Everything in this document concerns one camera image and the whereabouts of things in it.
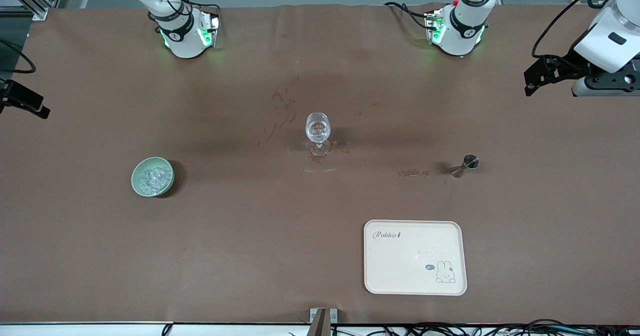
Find metal double jigger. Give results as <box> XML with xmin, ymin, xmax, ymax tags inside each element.
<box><xmin>450</xmin><ymin>154</ymin><xmax>480</xmax><ymax>178</ymax></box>

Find clear ice cubes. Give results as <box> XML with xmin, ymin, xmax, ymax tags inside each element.
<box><xmin>137</xmin><ymin>165</ymin><xmax>170</xmax><ymax>195</ymax></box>

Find clear wine glass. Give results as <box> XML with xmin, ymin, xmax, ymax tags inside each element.
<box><xmin>305</xmin><ymin>112</ymin><xmax>334</xmax><ymax>157</ymax></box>

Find pale green ceramic bowl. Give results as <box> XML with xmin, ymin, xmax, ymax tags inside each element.
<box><xmin>131</xmin><ymin>157</ymin><xmax>176</xmax><ymax>198</ymax></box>

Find cream rabbit print tray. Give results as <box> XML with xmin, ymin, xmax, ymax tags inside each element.
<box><xmin>363</xmin><ymin>219</ymin><xmax>468</xmax><ymax>296</ymax></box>

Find brown table mat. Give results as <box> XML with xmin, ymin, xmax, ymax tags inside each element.
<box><xmin>0</xmin><ymin>3</ymin><xmax>640</xmax><ymax>326</ymax></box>

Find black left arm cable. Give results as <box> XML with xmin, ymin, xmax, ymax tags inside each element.
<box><xmin>531</xmin><ymin>0</ymin><xmax>632</xmax><ymax>60</ymax></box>

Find metal bracket with brown post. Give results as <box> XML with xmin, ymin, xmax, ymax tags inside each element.
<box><xmin>309</xmin><ymin>308</ymin><xmax>339</xmax><ymax>336</ymax></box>

